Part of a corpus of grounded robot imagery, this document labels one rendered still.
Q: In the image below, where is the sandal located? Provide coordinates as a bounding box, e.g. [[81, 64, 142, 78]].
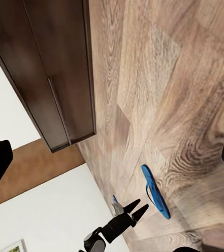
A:
[[141, 164, 171, 219]]

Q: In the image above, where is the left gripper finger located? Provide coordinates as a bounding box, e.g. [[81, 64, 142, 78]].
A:
[[123, 199, 141, 214], [132, 204, 149, 224]]

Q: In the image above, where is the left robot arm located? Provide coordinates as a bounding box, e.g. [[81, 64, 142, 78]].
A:
[[78, 199, 149, 252]]

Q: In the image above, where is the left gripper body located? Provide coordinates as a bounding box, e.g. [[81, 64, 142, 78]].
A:
[[109, 210, 136, 236]]

